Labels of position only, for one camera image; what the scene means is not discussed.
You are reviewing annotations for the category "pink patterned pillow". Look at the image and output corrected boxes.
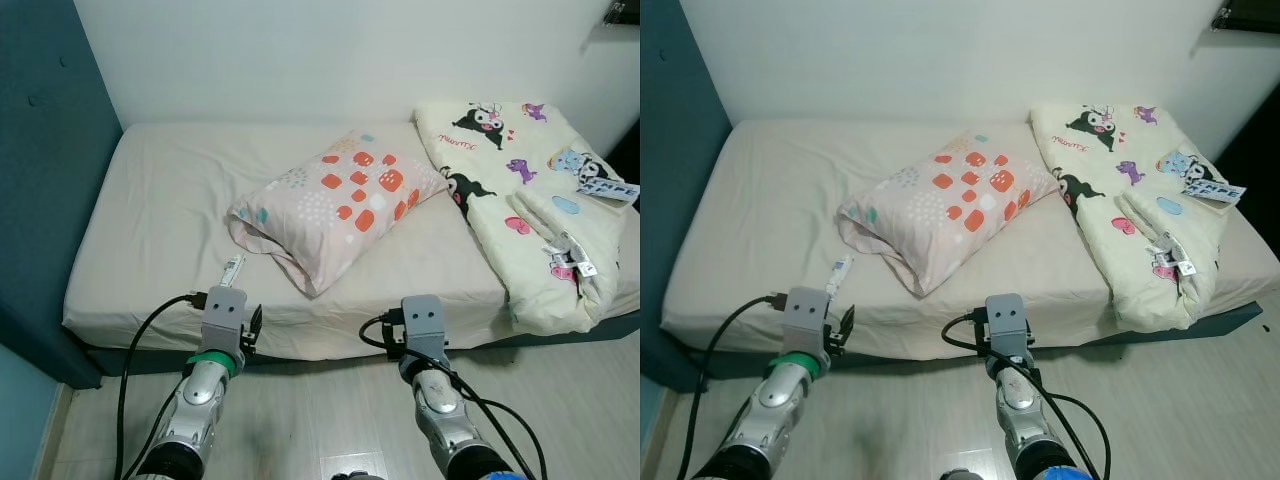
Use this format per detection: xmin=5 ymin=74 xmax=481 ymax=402
xmin=227 ymin=130 xmax=451 ymax=298
xmin=838 ymin=128 xmax=1063 ymax=298

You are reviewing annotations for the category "beige sheeted mattress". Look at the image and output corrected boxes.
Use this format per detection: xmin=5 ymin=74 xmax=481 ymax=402
xmin=662 ymin=120 xmax=1280 ymax=356
xmin=62 ymin=120 xmax=641 ymax=361

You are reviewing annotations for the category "cream cartoon print quilt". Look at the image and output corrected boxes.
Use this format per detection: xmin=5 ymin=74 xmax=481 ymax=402
xmin=413 ymin=98 xmax=641 ymax=336
xmin=1030 ymin=100 xmax=1249 ymax=333

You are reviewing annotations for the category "clear plastic wrapper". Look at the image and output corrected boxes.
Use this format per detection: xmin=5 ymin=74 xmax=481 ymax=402
xmin=1143 ymin=230 xmax=1198 ymax=281
xmin=543 ymin=232 xmax=598 ymax=281

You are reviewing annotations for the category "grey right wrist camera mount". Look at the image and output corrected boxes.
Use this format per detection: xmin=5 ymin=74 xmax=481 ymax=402
xmin=985 ymin=293 xmax=1031 ymax=353
xmin=401 ymin=295 xmax=448 ymax=353

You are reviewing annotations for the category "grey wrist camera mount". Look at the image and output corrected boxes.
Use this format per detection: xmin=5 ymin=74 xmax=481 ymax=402
xmin=785 ymin=287 xmax=834 ymax=353
xmin=985 ymin=293 xmax=1031 ymax=353
xmin=200 ymin=287 xmax=248 ymax=353
xmin=401 ymin=295 xmax=448 ymax=353

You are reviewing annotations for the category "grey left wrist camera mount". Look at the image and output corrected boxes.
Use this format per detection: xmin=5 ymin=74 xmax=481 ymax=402
xmin=200 ymin=287 xmax=248 ymax=353
xmin=785 ymin=287 xmax=834 ymax=353

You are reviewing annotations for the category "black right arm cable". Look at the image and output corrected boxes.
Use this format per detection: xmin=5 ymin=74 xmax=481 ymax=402
xmin=358 ymin=312 xmax=549 ymax=480
xmin=940 ymin=312 xmax=1113 ymax=480

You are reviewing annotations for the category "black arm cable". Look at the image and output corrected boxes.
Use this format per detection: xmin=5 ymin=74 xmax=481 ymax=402
xmin=115 ymin=292 xmax=209 ymax=480
xmin=358 ymin=312 xmax=549 ymax=480
xmin=678 ymin=293 xmax=794 ymax=480
xmin=940 ymin=312 xmax=1113 ymax=480

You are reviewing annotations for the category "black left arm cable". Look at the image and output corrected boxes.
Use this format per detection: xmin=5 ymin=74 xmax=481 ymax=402
xmin=115 ymin=292 xmax=209 ymax=480
xmin=678 ymin=293 xmax=794 ymax=480

